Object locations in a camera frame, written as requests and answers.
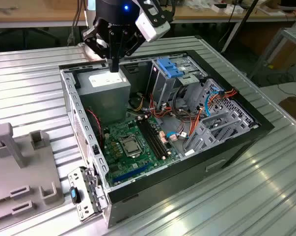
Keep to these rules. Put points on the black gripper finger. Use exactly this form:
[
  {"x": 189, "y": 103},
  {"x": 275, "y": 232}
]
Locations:
[
  {"x": 134, "y": 40},
  {"x": 93, "y": 39}
]

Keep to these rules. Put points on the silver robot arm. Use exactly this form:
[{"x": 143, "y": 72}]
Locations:
[{"x": 90, "y": 14}]

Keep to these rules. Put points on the grey metal disk bay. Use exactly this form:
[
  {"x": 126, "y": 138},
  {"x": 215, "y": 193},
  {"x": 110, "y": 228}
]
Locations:
[{"x": 199, "y": 134}]

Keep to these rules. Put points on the metal drive cage blue latches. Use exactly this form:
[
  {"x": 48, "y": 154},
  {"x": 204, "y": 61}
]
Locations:
[{"x": 167, "y": 67}]

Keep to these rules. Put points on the grey power supply unit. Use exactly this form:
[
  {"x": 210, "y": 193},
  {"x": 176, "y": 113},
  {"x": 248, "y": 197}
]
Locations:
[{"x": 103, "y": 98}]

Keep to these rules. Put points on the wooden desk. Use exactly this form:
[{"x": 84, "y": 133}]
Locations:
[
  {"x": 27, "y": 12},
  {"x": 199, "y": 13}
]

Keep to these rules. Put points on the black and white box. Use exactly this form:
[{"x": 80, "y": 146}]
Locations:
[{"x": 219, "y": 7}]

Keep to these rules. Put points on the black case fan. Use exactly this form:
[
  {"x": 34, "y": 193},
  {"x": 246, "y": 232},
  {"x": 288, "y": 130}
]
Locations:
[{"x": 96, "y": 132}]

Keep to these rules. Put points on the black RAM slot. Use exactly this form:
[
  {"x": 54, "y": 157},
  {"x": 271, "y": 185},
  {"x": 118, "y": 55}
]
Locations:
[
  {"x": 148, "y": 139},
  {"x": 157, "y": 137},
  {"x": 154, "y": 138},
  {"x": 151, "y": 138}
]

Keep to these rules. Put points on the small white box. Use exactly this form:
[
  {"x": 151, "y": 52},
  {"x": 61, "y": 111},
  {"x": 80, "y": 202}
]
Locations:
[{"x": 233, "y": 9}]

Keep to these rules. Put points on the silver CPU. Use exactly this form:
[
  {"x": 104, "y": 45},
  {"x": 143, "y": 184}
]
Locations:
[{"x": 131, "y": 148}]

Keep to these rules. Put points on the CPU socket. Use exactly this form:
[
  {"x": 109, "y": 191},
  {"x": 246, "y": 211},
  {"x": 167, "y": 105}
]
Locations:
[{"x": 133, "y": 156}]

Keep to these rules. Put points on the black slanted pole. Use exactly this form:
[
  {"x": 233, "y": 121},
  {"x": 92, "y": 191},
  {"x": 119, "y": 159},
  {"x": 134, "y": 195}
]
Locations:
[{"x": 248, "y": 14}]

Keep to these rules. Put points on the large cardboard box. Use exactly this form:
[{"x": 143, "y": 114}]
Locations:
[{"x": 255, "y": 37}]

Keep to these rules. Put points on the green motherboard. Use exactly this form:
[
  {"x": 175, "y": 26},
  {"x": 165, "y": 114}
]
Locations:
[{"x": 138, "y": 163}]

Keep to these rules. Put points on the blue expansion slot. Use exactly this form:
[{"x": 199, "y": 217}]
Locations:
[{"x": 130, "y": 174}]

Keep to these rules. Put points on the black open PC case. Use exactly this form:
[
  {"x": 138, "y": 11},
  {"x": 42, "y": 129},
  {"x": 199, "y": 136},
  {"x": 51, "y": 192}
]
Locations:
[{"x": 187, "y": 177}]

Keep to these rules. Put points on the grey parts rack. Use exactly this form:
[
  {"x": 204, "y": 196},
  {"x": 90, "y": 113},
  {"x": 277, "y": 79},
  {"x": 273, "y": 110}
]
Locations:
[{"x": 27, "y": 172}]

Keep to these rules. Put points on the blue black latch tab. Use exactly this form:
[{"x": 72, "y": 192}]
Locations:
[{"x": 74, "y": 194}]

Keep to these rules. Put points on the brown cardboard box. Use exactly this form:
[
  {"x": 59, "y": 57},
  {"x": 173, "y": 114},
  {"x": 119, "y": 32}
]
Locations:
[{"x": 295, "y": 108}]

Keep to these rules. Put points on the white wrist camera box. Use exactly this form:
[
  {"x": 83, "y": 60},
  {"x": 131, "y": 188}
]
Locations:
[{"x": 150, "y": 27}]

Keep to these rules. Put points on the metal expansion bracket latch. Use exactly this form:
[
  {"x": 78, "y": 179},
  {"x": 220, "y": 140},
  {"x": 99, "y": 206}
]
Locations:
[{"x": 101, "y": 197}]

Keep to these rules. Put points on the aluminium frame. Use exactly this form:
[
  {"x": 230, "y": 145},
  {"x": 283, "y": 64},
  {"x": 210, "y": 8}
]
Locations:
[{"x": 293, "y": 34}]

